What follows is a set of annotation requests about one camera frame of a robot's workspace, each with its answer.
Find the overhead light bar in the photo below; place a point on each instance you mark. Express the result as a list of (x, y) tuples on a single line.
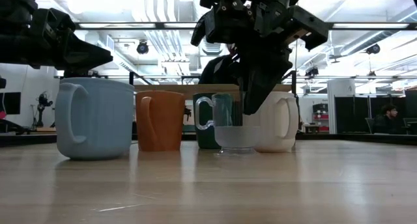
[(114, 25)]

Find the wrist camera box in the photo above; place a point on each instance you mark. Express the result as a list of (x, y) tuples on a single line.
[(55, 20), (221, 25)]

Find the black aluminium table frame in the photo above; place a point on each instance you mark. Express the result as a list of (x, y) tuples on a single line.
[(358, 138)]

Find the background robot arm on stand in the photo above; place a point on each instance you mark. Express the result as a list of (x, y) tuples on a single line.
[(42, 106)]

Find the white ribbed mug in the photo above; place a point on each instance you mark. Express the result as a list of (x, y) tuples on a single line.
[(277, 126)]

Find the light blue ribbed mug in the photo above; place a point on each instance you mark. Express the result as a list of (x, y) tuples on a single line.
[(97, 120)]

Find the black monitor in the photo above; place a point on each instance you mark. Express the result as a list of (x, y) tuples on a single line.
[(9, 103)]

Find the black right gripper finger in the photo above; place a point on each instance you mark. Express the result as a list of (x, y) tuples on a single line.
[(260, 84)]

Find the wooden shelf with black legs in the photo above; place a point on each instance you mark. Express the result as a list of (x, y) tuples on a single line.
[(169, 87)]

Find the red storage shelf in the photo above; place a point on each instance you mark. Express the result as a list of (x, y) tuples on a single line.
[(321, 118)]

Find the orange faceted mug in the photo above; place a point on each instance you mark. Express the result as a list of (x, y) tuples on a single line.
[(166, 120)]

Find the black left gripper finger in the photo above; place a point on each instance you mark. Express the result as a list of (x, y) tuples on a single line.
[(84, 58)]

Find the black ceiling spotlight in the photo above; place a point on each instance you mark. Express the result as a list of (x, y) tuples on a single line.
[(142, 47), (311, 71), (373, 49)]

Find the clear glass mug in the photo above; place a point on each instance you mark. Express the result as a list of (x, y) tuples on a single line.
[(236, 137)]

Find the red flat object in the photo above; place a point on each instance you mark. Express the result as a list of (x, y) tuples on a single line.
[(2, 115)]

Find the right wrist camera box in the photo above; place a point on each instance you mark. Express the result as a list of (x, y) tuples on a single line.
[(221, 25)]

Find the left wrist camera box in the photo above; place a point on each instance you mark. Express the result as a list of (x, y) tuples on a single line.
[(55, 20)]

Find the person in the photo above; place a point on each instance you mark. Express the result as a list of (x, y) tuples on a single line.
[(215, 71), (386, 120)]

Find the black partition wall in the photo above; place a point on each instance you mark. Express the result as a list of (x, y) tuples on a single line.
[(358, 113)]

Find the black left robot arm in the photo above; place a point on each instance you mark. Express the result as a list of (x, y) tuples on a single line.
[(16, 9)]

